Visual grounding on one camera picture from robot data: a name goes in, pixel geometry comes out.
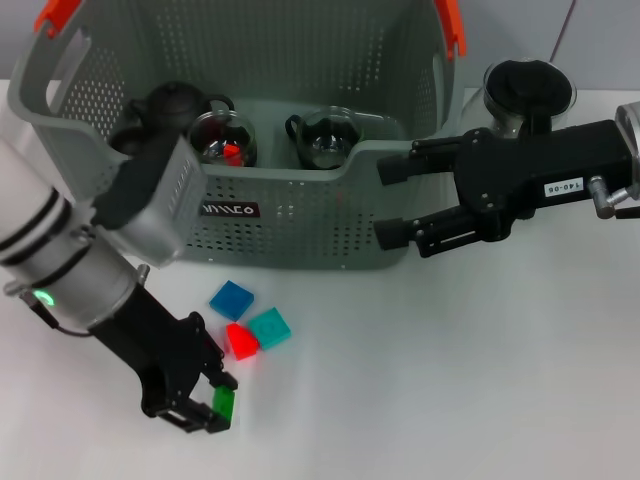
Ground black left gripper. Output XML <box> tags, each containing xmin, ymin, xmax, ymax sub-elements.
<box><xmin>89</xmin><ymin>287</ymin><xmax>240</xmax><ymax>435</ymax></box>

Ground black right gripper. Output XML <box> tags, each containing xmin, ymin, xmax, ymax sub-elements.
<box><xmin>374</xmin><ymin>119</ymin><xmax>634</xmax><ymax>259</ymax></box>

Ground green toy brick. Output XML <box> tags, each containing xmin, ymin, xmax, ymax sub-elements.
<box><xmin>212</xmin><ymin>387</ymin><xmax>236</xmax><ymax>424</ymax></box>

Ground bright red slope brick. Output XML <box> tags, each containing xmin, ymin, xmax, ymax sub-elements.
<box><xmin>224</xmin><ymin>322</ymin><xmax>260</xmax><ymax>361</ymax></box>

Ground teal square toy tile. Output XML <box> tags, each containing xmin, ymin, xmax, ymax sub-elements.
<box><xmin>248</xmin><ymin>307</ymin><xmax>292</xmax><ymax>351</ymax></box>

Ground glass teacup black base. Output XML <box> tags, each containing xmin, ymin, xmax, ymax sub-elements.
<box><xmin>188</xmin><ymin>110</ymin><xmax>259</xmax><ymax>169</ymax></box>
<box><xmin>284</xmin><ymin>106</ymin><xmax>364</xmax><ymax>171</ymax></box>

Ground grey perforated storage bin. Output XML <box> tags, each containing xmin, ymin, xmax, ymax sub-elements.
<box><xmin>8</xmin><ymin>0</ymin><xmax>469</xmax><ymax>274</ymax></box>

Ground dark clay teacup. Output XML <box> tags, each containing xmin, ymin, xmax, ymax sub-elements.
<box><xmin>110</xmin><ymin>125</ymin><xmax>151</xmax><ymax>156</ymax></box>

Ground blue square toy tile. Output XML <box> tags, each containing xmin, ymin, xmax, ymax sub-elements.
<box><xmin>208</xmin><ymin>280</ymin><xmax>255</xmax><ymax>322</ymax></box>

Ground dark clay teapot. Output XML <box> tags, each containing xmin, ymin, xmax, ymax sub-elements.
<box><xmin>128</xmin><ymin>81</ymin><xmax>235</xmax><ymax>144</ymax></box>

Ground glass carafe black handle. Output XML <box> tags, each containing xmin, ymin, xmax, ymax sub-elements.
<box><xmin>447</xmin><ymin>58</ymin><xmax>577</xmax><ymax>151</ymax></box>

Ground right gripper cable metal plugs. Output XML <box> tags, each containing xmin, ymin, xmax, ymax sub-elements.
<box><xmin>587</xmin><ymin>174</ymin><xmax>640</xmax><ymax>221</ymax></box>

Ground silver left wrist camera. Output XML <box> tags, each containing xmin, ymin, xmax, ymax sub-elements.
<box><xmin>93</xmin><ymin>134</ymin><xmax>207</xmax><ymax>267</ymax></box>

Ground thin grey wall cable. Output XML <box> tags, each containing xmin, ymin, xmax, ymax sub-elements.
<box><xmin>549</xmin><ymin>0</ymin><xmax>576</xmax><ymax>64</ymax></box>

